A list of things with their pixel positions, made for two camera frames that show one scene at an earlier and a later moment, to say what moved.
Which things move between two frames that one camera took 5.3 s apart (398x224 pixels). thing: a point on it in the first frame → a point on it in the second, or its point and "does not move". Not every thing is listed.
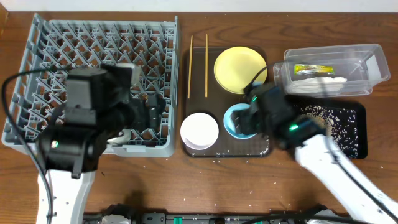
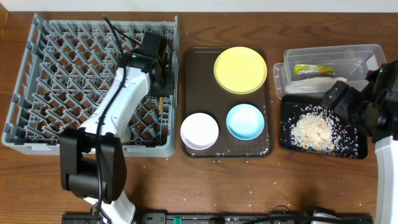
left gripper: [150, 111] → [166, 78]
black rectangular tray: [346, 121] does not move
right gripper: [241, 121] → [350, 94]
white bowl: [199, 130] does not move
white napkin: [318, 84] does not move
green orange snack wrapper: [302, 69] does not move
